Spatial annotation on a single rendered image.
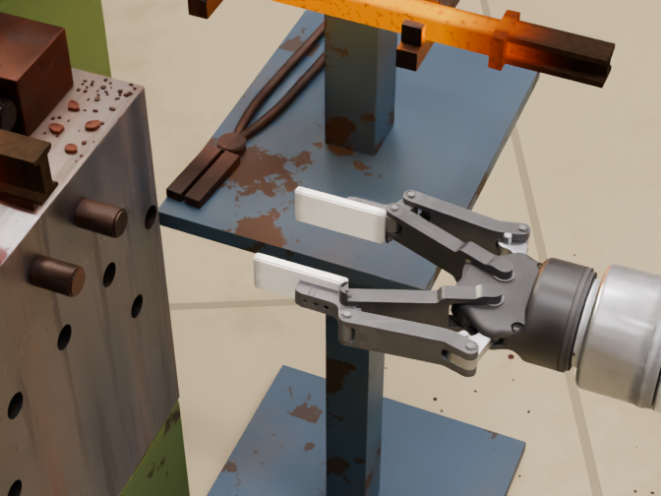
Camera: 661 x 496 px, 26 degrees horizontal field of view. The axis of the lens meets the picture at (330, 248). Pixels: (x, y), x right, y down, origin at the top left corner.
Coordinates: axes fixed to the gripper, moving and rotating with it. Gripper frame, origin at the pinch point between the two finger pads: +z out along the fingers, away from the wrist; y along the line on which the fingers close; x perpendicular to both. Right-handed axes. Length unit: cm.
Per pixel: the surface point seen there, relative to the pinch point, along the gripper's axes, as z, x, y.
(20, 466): 25.8, -31.0, -6.5
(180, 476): 26, -66, 20
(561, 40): -9.6, -2.0, 33.8
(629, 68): 1, -100, 166
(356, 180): 11, -30, 39
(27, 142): 24.1, 1.5, 1.0
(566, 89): 10, -100, 155
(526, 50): -6.7, -3.6, 33.5
